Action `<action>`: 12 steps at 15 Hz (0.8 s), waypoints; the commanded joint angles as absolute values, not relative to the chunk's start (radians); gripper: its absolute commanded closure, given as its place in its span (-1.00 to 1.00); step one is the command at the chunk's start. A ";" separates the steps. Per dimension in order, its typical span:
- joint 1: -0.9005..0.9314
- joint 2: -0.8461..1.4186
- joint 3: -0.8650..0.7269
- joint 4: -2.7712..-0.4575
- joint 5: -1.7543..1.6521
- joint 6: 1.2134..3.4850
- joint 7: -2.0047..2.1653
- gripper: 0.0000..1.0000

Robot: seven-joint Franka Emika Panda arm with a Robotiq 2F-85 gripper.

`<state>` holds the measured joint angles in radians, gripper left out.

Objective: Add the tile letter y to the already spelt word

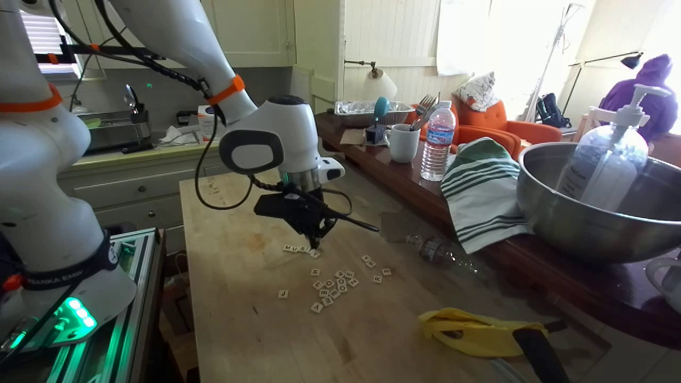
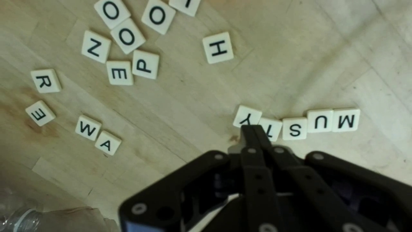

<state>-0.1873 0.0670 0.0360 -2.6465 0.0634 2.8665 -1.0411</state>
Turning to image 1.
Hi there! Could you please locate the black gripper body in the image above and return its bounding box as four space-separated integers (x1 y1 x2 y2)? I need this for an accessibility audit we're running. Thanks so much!
252 184 336 230

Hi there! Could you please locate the black block base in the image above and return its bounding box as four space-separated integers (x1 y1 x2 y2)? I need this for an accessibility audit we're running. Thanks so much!
364 122 389 149

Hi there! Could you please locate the white mug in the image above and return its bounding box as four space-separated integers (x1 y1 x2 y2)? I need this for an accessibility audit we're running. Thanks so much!
388 122 423 165

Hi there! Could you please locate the crumpled clear plastic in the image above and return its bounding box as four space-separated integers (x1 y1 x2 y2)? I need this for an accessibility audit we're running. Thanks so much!
405 232 470 273

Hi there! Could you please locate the clear plastic water bottle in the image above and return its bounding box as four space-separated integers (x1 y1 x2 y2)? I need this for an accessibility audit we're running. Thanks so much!
419 100 458 182

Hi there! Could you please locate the white globe lamp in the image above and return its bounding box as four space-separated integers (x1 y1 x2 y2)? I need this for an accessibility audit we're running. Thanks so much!
344 57 400 105

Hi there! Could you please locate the white drawer cabinet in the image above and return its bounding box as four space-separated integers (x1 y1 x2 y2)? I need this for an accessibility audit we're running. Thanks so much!
60 141 237 232

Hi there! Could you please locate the metal utensil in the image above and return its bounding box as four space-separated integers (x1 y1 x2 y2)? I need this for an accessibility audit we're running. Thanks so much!
417 91 440 129

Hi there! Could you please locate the green striped white towel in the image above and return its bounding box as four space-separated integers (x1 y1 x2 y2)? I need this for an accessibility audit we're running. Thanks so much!
439 136 535 255

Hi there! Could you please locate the black tap fixture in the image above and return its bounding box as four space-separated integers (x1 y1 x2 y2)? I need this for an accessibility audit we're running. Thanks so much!
122 83 154 156

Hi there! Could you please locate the yellow cloth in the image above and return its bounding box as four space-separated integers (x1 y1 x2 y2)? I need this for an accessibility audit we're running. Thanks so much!
416 307 562 359

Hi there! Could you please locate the orange cloth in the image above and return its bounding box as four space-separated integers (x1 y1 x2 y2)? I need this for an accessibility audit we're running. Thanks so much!
403 93 565 159

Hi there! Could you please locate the white patterned bag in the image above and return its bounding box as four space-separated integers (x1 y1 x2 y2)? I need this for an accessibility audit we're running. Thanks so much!
456 71 502 112

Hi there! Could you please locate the dark wooden counter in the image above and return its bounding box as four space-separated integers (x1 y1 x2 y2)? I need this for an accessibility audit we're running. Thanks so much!
316 108 681 348

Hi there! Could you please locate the dark bag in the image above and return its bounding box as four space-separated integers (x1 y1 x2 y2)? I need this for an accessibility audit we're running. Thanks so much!
535 91 571 129

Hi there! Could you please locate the large metal bowl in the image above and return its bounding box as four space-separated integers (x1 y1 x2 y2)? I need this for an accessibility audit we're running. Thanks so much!
516 141 681 265

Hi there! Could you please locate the white pump dispenser bottle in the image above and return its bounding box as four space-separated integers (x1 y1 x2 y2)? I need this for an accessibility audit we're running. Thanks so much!
556 83 672 212

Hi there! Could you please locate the white window blind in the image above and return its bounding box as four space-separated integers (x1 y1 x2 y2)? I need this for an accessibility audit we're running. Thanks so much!
17 8 84 80

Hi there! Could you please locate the purple fabric item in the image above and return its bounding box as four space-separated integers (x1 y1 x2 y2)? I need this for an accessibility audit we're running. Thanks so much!
598 51 679 144

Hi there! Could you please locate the black head desk lamp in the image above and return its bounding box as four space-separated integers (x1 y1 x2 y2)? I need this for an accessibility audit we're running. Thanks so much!
567 49 646 120

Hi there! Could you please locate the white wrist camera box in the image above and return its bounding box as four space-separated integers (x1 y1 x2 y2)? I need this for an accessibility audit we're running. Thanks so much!
314 156 348 182

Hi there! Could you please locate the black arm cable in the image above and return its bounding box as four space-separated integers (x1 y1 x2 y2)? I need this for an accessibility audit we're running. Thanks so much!
45 0 257 212

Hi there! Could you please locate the orange strap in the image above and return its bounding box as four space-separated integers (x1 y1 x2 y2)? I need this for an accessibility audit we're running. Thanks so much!
0 83 66 116
207 72 248 108

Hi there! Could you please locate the cream wall cabinet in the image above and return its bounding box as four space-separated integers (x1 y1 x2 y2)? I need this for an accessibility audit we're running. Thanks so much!
205 0 296 71

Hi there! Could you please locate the aluminium base frame green light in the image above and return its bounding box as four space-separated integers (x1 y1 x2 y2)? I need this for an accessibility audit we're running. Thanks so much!
0 225 159 383

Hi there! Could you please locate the camera rod with clamp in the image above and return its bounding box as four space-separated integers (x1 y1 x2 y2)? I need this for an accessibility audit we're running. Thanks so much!
49 39 168 72

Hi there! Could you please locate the black handle tool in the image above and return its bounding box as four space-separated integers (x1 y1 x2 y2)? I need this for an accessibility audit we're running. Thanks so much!
514 325 572 383

